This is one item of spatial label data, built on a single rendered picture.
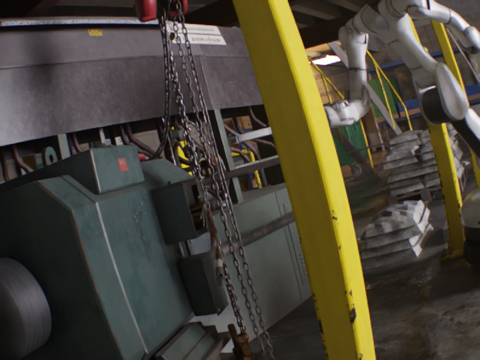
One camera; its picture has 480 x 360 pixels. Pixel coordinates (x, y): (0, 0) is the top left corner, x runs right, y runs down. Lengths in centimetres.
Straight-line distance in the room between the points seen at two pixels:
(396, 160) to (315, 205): 382
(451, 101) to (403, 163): 292
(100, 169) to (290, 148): 41
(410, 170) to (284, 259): 244
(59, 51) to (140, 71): 47
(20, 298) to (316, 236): 67
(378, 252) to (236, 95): 120
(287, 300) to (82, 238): 193
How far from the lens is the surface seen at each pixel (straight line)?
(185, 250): 141
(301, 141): 120
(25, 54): 191
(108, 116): 208
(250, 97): 292
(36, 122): 184
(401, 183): 505
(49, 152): 132
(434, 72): 211
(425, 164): 497
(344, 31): 224
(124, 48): 228
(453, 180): 284
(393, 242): 319
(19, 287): 96
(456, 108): 212
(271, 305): 264
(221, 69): 277
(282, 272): 275
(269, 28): 123
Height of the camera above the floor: 77
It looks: 2 degrees down
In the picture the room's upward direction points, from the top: 15 degrees counter-clockwise
